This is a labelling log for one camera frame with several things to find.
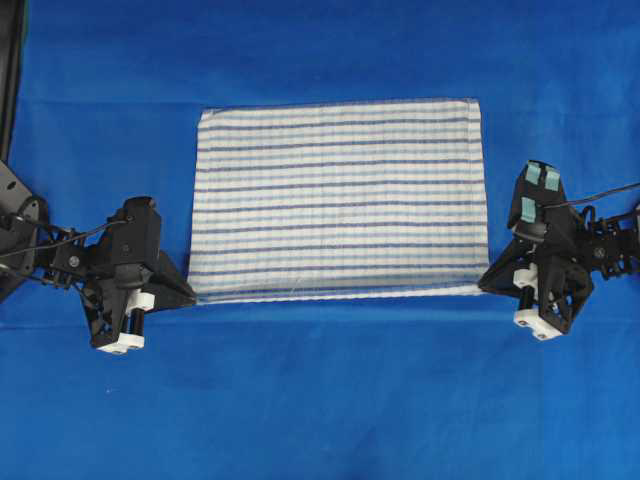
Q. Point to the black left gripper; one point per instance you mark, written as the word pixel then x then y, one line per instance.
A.
pixel 115 303

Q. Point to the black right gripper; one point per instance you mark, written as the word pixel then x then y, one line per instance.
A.
pixel 542 264

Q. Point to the blue striped white towel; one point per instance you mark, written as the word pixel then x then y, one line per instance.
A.
pixel 339 201

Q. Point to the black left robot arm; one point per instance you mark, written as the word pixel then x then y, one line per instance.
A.
pixel 34 249

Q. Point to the blue table cloth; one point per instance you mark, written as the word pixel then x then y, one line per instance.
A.
pixel 403 388

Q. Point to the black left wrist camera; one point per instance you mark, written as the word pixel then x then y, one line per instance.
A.
pixel 135 242

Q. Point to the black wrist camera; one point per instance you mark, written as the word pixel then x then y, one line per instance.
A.
pixel 538 186
pixel 135 242

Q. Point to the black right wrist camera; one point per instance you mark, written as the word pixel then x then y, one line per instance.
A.
pixel 538 186

